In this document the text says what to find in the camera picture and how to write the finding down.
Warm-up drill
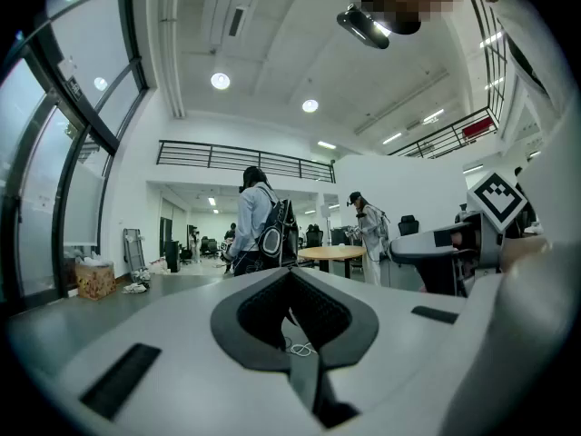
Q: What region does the black railing with red banner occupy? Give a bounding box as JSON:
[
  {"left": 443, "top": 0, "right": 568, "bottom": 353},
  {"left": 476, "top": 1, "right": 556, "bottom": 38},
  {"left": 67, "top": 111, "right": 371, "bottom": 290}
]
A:
[{"left": 388, "top": 104, "right": 500, "bottom": 160}]

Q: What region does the grey folded cart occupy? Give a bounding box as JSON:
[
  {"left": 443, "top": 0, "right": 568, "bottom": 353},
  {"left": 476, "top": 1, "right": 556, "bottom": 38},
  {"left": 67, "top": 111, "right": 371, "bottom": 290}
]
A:
[{"left": 123, "top": 227, "right": 147, "bottom": 273}]

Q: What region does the round wooden table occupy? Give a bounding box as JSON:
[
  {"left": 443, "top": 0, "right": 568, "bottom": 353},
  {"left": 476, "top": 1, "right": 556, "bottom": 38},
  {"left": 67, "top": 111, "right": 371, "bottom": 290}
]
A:
[{"left": 296, "top": 244, "right": 368, "bottom": 279}]

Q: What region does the black framed glass window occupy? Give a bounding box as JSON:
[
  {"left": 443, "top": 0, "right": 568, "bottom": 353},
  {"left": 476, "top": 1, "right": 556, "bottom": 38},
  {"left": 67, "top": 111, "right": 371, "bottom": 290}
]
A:
[{"left": 0, "top": 0, "right": 151, "bottom": 317}]

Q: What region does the black head-mounted camera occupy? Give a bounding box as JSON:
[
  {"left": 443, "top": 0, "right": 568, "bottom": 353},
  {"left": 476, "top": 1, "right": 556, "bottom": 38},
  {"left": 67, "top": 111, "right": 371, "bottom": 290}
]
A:
[{"left": 336, "top": 3, "right": 391, "bottom": 51}]

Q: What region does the white cable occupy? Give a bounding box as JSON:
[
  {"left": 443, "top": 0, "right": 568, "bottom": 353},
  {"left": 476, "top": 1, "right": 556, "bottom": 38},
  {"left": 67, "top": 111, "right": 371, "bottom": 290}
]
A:
[{"left": 283, "top": 336, "right": 320, "bottom": 359}]

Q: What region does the black white-trimmed backpack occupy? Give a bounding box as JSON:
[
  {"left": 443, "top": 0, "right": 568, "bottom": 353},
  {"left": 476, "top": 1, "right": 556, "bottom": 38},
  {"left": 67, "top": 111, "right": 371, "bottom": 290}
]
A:
[{"left": 256, "top": 197, "right": 301, "bottom": 270}]

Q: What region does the red banner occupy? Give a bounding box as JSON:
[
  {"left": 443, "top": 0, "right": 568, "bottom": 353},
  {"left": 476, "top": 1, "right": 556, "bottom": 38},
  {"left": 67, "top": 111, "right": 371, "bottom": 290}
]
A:
[{"left": 461, "top": 117, "right": 497, "bottom": 141}]

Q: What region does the ceiling air conditioner unit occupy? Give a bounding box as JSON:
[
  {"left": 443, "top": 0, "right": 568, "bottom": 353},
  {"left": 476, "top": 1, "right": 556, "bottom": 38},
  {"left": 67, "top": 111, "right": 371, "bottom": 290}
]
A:
[{"left": 201, "top": 0, "right": 262, "bottom": 48}]

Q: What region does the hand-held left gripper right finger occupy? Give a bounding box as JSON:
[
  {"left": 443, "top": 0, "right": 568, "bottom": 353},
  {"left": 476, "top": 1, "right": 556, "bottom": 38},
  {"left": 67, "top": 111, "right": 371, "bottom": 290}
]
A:
[{"left": 289, "top": 267, "right": 500, "bottom": 436}]

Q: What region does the black office chair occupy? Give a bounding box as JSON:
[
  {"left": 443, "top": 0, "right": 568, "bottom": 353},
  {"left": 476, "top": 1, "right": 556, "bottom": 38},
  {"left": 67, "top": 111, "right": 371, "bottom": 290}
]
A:
[{"left": 398, "top": 214, "right": 420, "bottom": 238}]

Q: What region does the person's white shirt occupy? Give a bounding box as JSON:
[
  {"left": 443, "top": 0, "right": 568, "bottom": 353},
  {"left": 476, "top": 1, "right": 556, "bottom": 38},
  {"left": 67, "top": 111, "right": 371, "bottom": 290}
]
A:
[{"left": 438, "top": 0, "right": 581, "bottom": 436}]

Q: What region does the patterned cardboard box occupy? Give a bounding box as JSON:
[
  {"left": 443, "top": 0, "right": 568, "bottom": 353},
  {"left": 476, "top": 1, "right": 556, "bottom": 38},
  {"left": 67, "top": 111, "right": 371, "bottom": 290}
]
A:
[{"left": 74, "top": 261, "right": 118, "bottom": 302}]

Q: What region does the person's right forearm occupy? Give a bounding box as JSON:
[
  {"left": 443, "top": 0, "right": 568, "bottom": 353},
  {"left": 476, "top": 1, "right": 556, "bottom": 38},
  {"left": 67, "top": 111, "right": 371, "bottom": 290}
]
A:
[{"left": 500, "top": 233, "right": 552, "bottom": 275}]

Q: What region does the long black balcony railing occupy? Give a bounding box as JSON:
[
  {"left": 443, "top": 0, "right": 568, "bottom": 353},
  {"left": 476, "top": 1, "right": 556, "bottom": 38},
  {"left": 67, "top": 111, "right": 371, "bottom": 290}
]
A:
[{"left": 155, "top": 139, "right": 338, "bottom": 184}]

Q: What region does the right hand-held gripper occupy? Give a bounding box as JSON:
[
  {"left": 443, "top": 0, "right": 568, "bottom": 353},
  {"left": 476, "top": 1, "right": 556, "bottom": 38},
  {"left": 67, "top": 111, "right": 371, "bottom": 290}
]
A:
[{"left": 389, "top": 170, "right": 530, "bottom": 299}]

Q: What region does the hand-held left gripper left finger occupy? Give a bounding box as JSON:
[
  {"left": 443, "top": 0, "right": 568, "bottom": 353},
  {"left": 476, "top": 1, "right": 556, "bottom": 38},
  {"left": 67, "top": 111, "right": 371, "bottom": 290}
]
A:
[{"left": 7, "top": 267, "right": 329, "bottom": 436}]

